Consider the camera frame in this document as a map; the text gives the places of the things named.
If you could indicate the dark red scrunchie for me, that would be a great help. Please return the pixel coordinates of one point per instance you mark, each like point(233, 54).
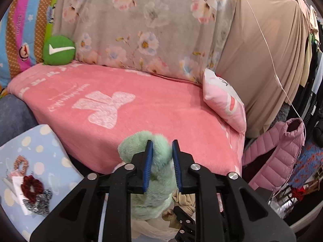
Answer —
point(37, 185)

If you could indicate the striped cartoon monkey blanket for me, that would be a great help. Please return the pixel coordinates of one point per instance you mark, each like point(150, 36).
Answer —
point(27, 30)

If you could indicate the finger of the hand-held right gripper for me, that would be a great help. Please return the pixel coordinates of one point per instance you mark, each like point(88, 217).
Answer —
point(186, 228)

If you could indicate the mint green fluffy scrunchie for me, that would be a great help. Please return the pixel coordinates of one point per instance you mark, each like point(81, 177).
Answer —
point(146, 206)

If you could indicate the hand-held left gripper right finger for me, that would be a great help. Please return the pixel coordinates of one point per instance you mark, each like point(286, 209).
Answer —
point(177, 167)

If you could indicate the row of hanging clothes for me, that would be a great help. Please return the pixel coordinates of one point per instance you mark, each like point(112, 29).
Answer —
point(313, 55)

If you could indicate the light blue dotted pillow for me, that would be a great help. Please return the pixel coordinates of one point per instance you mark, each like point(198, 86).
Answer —
point(50, 156)

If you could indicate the beige cloth cover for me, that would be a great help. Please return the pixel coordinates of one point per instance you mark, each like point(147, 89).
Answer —
point(265, 55)

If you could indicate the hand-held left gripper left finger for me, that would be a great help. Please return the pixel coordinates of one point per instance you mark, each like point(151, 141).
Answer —
point(147, 167)

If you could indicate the white shiny garment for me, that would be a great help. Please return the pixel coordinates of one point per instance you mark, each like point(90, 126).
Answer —
point(282, 204)

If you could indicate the pink blanket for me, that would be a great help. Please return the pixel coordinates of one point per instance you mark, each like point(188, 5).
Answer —
point(164, 111)

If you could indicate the blue red patterned cloth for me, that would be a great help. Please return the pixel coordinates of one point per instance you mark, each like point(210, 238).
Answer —
point(306, 161)

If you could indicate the peach scrunchie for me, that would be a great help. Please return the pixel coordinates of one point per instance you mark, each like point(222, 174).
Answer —
point(24, 167)

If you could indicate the pink puffer jacket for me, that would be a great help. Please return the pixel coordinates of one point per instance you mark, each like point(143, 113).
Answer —
point(272, 156)

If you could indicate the green round cushion white swoosh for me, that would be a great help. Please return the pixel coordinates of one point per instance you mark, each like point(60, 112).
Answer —
point(59, 50)

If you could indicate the small pink pillow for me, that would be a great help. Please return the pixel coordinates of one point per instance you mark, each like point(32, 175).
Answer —
point(222, 98)

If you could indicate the grey floral blanket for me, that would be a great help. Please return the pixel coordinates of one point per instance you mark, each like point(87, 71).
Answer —
point(151, 17)

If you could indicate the beige scrunchie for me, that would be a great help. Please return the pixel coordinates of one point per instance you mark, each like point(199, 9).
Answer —
point(184, 200)

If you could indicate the white card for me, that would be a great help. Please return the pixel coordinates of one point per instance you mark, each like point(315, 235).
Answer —
point(15, 182)

